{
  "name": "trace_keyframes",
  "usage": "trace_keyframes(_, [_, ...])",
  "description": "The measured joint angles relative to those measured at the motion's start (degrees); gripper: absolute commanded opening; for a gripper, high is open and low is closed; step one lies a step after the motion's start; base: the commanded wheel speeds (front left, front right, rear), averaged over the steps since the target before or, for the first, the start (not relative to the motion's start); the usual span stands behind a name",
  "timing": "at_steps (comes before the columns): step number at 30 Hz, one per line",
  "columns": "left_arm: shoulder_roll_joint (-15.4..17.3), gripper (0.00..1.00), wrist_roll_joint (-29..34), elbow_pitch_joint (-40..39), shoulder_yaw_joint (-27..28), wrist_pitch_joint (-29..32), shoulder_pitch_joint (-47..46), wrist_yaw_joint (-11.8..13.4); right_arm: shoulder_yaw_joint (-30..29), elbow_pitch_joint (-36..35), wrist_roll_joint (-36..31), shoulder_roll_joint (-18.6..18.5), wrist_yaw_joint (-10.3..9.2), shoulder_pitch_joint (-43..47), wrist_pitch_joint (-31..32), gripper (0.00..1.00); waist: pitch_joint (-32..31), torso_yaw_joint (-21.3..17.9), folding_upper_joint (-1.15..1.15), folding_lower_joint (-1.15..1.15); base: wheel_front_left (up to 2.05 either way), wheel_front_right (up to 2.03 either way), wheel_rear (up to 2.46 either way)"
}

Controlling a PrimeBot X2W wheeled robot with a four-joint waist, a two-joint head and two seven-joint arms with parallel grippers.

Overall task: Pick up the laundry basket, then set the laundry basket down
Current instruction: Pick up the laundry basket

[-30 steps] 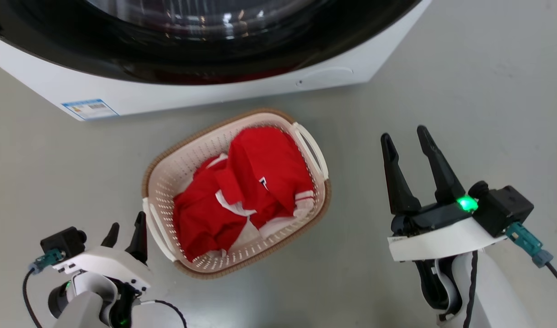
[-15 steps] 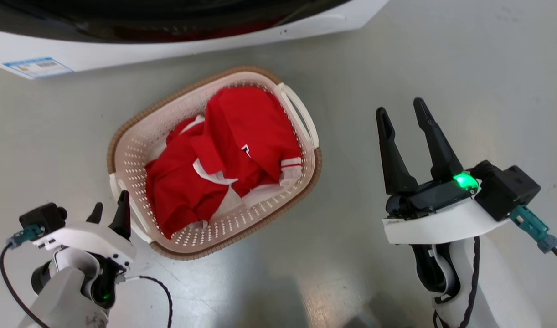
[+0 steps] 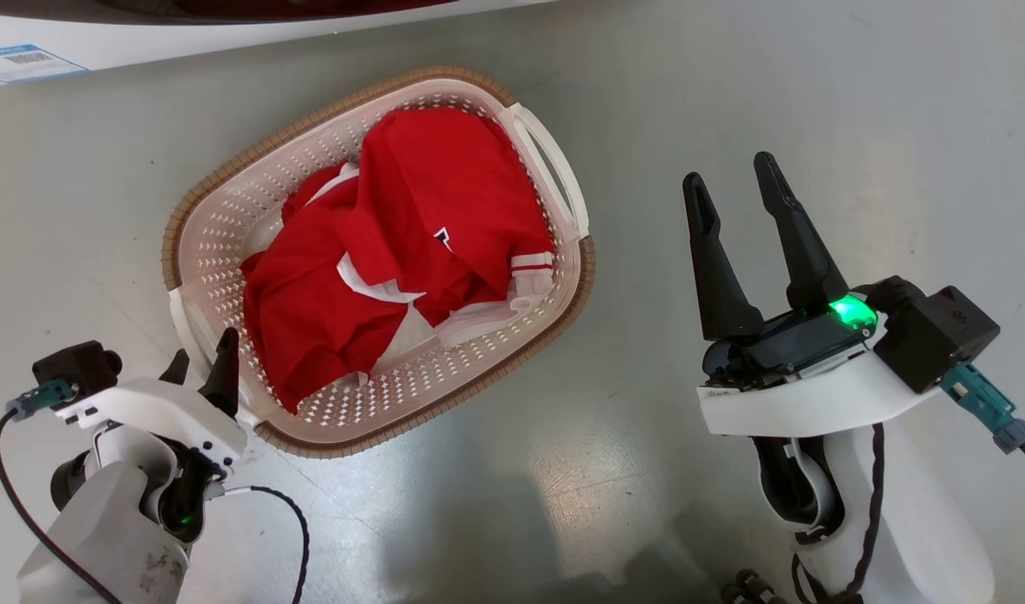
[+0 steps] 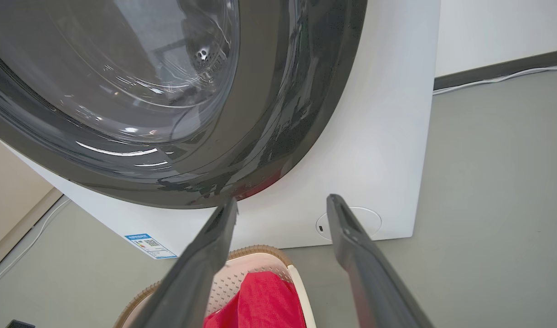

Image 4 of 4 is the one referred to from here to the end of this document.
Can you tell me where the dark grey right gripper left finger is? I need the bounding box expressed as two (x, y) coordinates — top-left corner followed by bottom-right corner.
(129, 197), (239, 328)

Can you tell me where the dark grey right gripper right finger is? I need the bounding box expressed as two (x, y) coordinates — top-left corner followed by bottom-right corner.
(326, 194), (434, 328)

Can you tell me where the beige perforated laundry basket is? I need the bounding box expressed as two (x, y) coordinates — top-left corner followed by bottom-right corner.
(113, 245), (317, 328)

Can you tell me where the blue energy label sticker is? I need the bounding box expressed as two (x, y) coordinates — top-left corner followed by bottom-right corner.
(124, 233), (178, 260)

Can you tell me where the red cloth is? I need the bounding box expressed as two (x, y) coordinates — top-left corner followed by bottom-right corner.
(203, 272), (306, 328)

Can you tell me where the white washing machine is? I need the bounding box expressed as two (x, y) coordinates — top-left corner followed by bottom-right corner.
(0, 0), (442, 260)

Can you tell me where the dark round washing machine door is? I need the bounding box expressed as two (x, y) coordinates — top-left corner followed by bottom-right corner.
(0, 0), (368, 210)

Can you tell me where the thin white cable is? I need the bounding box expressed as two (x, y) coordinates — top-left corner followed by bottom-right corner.
(0, 197), (72, 292)

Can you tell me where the white floor cable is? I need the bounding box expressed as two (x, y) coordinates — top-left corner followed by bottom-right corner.
(433, 63), (557, 95)

